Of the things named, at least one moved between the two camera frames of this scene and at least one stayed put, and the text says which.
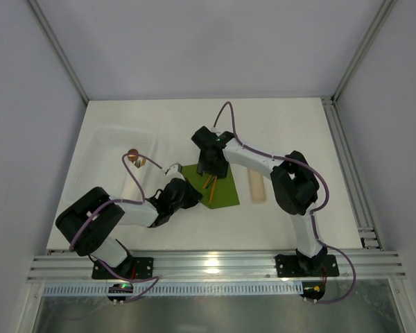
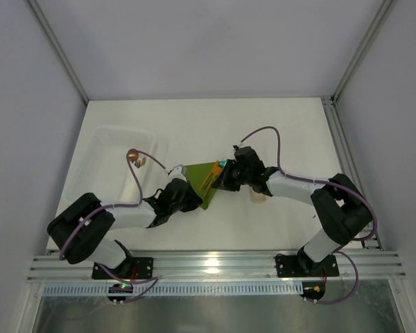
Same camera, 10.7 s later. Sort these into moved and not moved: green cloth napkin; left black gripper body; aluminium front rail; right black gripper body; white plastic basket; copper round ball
Moved: right black gripper body; green cloth napkin
Not moved: copper round ball; aluminium front rail; white plastic basket; left black gripper body
